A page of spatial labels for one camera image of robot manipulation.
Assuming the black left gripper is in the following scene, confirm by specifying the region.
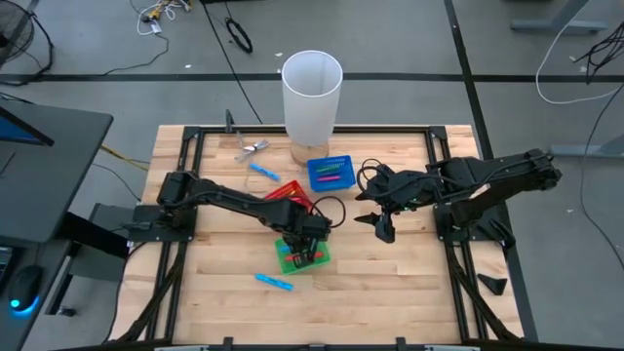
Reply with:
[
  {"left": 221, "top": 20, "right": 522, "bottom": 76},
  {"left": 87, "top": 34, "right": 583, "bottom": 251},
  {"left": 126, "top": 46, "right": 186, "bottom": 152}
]
[{"left": 282, "top": 214, "right": 332, "bottom": 269}]

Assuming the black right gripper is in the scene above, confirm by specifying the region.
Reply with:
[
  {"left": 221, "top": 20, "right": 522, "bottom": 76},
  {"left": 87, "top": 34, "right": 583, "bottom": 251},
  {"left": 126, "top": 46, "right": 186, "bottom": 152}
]
[{"left": 353, "top": 168, "right": 433, "bottom": 244}]

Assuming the green plastic basket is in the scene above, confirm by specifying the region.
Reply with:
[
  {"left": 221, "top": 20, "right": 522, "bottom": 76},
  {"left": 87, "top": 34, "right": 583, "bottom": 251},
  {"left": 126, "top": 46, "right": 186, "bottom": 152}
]
[{"left": 274, "top": 237, "right": 332, "bottom": 277}]

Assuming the blue plastic basket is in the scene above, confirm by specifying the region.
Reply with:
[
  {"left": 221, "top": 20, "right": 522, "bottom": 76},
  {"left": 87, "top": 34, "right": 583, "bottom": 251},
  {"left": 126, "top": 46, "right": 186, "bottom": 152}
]
[{"left": 306, "top": 154, "right": 357, "bottom": 193}]

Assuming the red plastic basket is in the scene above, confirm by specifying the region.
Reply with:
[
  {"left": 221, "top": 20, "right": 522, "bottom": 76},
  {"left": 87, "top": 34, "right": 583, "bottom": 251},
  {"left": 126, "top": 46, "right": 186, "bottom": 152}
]
[{"left": 265, "top": 179, "right": 313, "bottom": 214}]

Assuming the crumpled clear plastic wrapper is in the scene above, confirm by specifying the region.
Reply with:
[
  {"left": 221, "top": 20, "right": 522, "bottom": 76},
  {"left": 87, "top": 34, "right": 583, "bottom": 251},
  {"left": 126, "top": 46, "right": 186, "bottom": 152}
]
[{"left": 233, "top": 138, "right": 272, "bottom": 165}]

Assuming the black triangular plastic part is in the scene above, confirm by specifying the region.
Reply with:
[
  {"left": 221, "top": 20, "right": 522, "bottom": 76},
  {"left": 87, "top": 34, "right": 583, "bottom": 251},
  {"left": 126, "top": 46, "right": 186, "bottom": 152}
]
[{"left": 476, "top": 272, "right": 509, "bottom": 296}]

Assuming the grey table foot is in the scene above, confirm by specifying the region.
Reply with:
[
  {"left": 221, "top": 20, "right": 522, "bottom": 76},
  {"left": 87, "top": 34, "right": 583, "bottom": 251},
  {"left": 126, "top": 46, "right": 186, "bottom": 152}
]
[
  {"left": 510, "top": 0, "right": 608, "bottom": 35},
  {"left": 549, "top": 134, "right": 624, "bottom": 160}
]

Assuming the black desk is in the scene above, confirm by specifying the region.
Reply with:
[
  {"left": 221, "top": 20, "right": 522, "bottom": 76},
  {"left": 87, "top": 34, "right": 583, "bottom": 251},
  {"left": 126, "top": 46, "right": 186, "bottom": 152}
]
[{"left": 0, "top": 99, "right": 115, "bottom": 245}]

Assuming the black computer mouse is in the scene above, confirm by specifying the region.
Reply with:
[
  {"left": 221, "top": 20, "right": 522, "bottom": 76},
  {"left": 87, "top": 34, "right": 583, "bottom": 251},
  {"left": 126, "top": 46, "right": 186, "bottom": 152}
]
[{"left": 8, "top": 264, "right": 44, "bottom": 316}]

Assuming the computer monitor blue screen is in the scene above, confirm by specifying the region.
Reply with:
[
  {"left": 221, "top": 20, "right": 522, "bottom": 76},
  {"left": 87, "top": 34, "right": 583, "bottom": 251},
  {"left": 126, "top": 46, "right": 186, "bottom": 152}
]
[{"left": 0, "top": 105, "right": 55, "bottom": 147}]

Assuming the black floor fan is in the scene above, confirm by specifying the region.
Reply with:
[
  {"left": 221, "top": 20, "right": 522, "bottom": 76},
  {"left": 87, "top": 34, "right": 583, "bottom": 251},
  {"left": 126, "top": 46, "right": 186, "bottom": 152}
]
[{"left": 0, "top": 0, "right": 55, "bottom": 88}]

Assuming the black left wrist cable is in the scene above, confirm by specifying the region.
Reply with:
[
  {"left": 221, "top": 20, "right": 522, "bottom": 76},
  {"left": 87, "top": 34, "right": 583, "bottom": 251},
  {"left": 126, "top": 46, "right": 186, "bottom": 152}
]
[{"left": 311, "top": 194, "right": 348, "bottom": 230}]

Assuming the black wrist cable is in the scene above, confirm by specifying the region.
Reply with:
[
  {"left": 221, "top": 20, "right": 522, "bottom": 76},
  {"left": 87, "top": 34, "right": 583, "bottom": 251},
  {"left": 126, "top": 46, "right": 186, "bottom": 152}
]
[
  {"left": 357, "top": 158, "right": 389, "bottom": 194},
  {"left": 311, "top": 194, "right": 348, "bottom": 230}
]

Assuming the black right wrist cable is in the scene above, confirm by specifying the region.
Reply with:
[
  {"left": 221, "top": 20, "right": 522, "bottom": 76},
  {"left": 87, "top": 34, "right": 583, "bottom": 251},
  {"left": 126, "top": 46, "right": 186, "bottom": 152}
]
[{"left": 357, "top": 158, "right": 389, "bottom": 194}]

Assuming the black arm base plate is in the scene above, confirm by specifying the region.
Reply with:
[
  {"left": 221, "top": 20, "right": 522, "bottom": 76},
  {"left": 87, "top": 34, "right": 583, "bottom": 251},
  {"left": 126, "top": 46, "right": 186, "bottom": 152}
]
[
  {"left": 127, "top": 204, "right": 196, "bottom": 244},
  {"left": 435, "top": 202, "right": 511, "bottom": 244}
]

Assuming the yellow floor cable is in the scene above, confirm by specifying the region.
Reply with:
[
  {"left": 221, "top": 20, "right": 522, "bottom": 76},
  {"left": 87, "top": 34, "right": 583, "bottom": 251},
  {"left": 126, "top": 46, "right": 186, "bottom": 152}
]
[{"left": 99, "top": 144, "right": 150, "bottom": 173}]

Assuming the white floor cable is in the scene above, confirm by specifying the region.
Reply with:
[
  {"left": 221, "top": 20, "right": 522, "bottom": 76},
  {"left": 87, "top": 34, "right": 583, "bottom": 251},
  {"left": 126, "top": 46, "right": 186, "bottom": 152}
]
[{"left": 534, "top": 14, "right": 624, "bottom": 106}]

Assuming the black coiled cable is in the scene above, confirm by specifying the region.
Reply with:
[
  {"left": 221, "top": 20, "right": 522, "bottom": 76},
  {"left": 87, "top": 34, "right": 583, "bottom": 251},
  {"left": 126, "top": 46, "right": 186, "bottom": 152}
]
[{"left": 224, "top": 17, "right": 254, "bottom": 54}]

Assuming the white cable bundle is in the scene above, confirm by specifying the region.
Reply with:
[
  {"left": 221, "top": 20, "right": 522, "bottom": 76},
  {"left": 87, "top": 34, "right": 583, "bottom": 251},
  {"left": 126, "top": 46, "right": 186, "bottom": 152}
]
[{"left": 129, "top": 0, "right": 192, "bottom": 36}]

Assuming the black cable bundle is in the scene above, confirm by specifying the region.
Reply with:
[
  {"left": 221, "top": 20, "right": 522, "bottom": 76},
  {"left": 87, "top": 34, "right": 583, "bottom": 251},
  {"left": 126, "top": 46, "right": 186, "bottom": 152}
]
[{"left": 574, "top": 33, "right": 624, "bottom": 84}]

